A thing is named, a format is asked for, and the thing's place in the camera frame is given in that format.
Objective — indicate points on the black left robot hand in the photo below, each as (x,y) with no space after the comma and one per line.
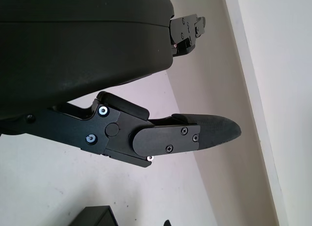
(73,53)

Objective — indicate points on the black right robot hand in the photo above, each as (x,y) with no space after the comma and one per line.
(167,223)

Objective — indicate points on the black foam-lined camera box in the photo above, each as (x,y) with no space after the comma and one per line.
(97,216)

